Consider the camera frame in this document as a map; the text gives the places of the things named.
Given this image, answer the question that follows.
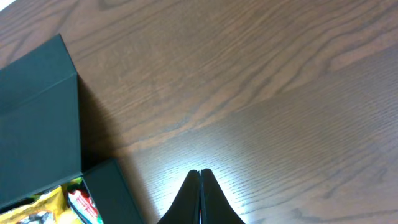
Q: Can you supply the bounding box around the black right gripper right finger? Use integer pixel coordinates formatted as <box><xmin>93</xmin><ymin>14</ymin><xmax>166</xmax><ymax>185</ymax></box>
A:
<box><xmin>200</xmin><ymin>169</ymin><xmax>244</xmax><ymax>224</ymax></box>

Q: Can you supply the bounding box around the green red chocolate bar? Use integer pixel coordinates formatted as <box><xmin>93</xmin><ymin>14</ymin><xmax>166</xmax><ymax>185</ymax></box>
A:
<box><xmin>67</xmin><ymin>189</ymin><xmax>104</xmax><ymax>224</ymax></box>

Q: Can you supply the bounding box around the black gift box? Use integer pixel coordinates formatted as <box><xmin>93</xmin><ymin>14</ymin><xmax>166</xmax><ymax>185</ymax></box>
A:
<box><xmin>1</xmin><ymin>35</ymin><xmax>144</xmax><ymax>223</ymax></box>

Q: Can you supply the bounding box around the yellow mentos gum can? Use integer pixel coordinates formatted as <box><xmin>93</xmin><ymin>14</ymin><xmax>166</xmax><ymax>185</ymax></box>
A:
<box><xmin>57</xmin><ymin>209</ymin><xmax>82</xmax><ymax>224</ymax></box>

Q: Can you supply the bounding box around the yellow snack bag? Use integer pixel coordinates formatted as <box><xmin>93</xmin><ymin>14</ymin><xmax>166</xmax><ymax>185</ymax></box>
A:
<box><xmin>1</xmin><ymin>185</ymin><xmax>67</xmax><ymax>224</ymax></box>

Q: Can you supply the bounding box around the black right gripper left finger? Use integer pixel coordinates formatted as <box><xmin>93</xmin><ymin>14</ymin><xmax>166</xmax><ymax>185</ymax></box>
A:
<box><xmin>157</xmin><ymin>170</ymin><xmax>200</xmax><ymax>224</ymax></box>

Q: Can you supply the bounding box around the green Haribo gummy bag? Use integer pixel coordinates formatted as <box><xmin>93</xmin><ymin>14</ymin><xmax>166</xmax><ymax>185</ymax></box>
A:
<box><xmin>62</xmin><ymin>177</ymin><xmax>84</xmax><ymax>194</ymax></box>

